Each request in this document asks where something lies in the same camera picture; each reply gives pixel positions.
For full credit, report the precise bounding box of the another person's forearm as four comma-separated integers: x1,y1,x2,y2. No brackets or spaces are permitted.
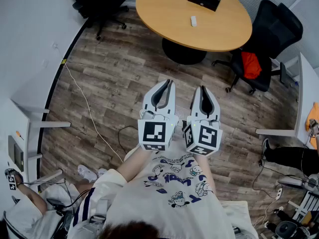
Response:
16,182,48,215

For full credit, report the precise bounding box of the short white cable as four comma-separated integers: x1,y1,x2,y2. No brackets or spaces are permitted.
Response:
252,197,281,228

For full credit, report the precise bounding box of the grey flat screen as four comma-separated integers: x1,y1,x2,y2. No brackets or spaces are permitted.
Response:
7,135,25,172

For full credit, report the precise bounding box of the round wooden table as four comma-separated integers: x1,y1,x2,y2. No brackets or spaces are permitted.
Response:
136,0,253,65

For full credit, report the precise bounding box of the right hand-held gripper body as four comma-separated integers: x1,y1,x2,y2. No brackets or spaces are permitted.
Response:
183,114,223,157

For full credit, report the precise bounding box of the yellow-orange cloth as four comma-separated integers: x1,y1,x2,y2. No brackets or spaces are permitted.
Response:
305,102,319,149

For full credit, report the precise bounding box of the thin black floor cable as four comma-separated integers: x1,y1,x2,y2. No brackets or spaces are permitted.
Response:
117,125,139,156

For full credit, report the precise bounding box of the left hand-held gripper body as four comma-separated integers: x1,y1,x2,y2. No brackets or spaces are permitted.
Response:
138,104,179,151

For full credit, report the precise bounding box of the white desk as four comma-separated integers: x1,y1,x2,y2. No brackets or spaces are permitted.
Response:
0,98,72,196
256,52,319,150

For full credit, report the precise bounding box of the white printed shirt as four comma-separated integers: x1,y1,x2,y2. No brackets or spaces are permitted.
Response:
104,143,236,239

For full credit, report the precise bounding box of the white slatted rack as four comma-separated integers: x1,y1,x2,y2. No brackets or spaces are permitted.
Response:
288,190,319,222

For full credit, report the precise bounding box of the person's left forearm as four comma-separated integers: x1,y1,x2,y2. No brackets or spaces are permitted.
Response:
116,144,154,183

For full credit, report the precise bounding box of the long white floor cable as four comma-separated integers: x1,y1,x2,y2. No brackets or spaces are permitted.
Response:
64,63,124,163

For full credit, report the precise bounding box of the orange cloth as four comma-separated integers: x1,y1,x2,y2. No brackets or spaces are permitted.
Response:
241,51,263,80

